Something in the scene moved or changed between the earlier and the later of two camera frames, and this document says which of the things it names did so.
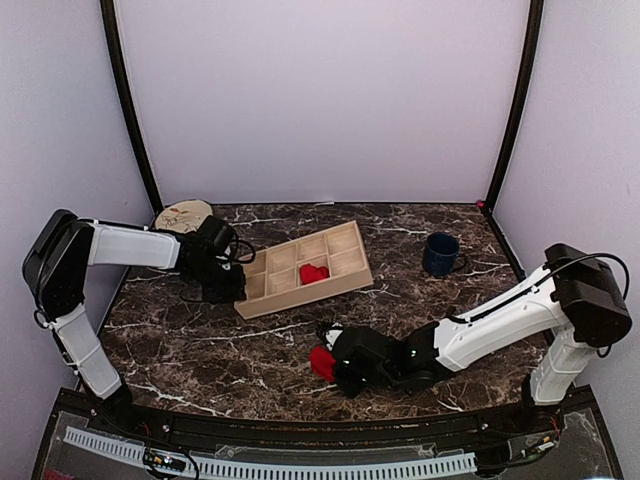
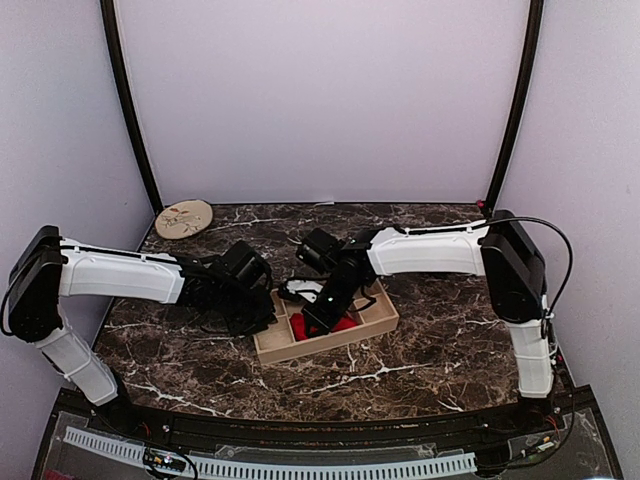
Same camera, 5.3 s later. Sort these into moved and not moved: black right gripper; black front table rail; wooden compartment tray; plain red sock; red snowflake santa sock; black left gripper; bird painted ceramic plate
Moved: black right gripper; black left gripper; red snowflake santa sock; wooden compartment tray; plain red sock
Not moved: bird painted ceramic plate; black front table rail
